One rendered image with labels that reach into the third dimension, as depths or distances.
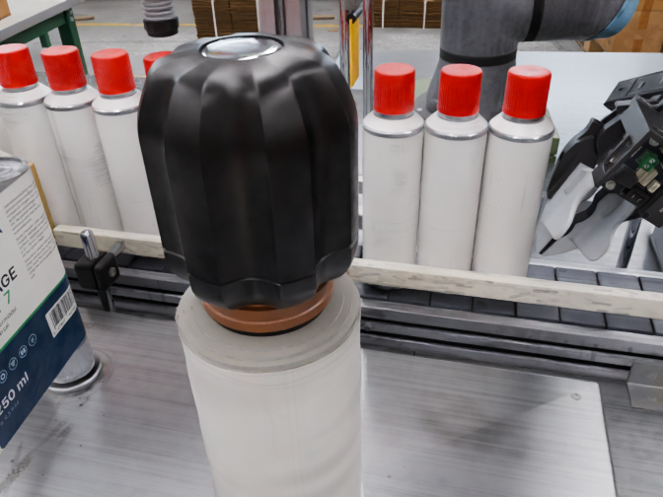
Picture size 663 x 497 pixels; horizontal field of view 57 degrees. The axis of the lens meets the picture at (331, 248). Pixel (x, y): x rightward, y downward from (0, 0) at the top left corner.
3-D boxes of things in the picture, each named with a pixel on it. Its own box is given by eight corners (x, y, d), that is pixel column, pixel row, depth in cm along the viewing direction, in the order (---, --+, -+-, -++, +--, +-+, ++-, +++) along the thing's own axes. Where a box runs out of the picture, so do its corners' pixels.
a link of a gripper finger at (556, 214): (510, 264, 51) (589, 184, 45) (510, 227, 55) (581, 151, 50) (542, 283, 51) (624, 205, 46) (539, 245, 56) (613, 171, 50)
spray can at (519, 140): (465, 293, 57) (491, 78, 46) (474, 261, 61) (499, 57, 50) (522, 303, 56) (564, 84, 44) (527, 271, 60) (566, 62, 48)
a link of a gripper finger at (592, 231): (541, 283, 51) (624, 205, 46) (539, 245, 56) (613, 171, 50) (571, 302, 51) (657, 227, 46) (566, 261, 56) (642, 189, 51)
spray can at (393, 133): (357, 287, 58) (356, 77, 47) (367, 256, 62) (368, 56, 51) (411, 294, 57) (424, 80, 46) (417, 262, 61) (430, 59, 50)
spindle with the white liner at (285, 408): (198, 583, 35) (53, 82, 19) (251, 457, 43) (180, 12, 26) (348, 619, 34) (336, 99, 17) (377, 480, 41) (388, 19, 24)
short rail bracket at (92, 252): (94, 337, 61) (61, 237, 54) (125, 299, 66) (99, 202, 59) (123, 341, 60) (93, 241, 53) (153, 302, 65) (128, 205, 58)
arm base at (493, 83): (421, 123, 94) (424, 59, 88) (428, 89, 106) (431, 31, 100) (523, 127, 91) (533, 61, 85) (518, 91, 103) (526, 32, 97)
